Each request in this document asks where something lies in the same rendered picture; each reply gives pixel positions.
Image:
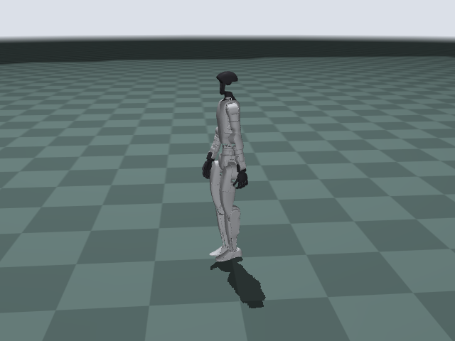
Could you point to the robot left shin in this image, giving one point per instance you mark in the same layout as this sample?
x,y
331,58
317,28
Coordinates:
x,y
232,226

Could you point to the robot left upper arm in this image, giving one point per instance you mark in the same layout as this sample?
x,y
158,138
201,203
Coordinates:
x,y
233,112

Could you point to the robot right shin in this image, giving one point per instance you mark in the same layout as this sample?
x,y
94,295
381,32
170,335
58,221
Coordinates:
x,y
221,226

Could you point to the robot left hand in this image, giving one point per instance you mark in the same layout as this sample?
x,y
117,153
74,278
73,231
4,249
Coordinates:
x,y
241,178

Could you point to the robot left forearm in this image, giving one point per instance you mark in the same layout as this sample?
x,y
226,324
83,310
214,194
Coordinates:
x,y
238,149

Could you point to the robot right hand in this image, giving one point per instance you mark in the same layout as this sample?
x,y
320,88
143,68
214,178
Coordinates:
x,y
207,166

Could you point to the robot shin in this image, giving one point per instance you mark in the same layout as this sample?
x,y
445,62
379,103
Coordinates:
x,y
221,226
232,226

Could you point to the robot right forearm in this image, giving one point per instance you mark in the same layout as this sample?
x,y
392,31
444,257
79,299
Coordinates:
x,y
215,146

